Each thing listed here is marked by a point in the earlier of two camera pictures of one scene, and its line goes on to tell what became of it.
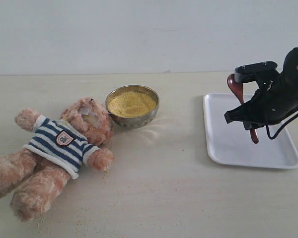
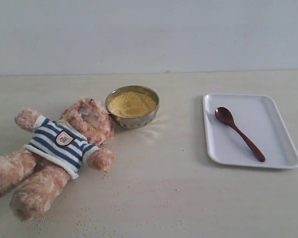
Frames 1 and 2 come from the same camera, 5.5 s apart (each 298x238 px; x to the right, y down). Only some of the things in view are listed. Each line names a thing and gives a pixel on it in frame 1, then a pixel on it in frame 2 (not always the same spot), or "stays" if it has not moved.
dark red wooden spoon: (237, 88) to (223, 114)
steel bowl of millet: (133, 106) stays
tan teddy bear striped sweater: (35, 176) stays
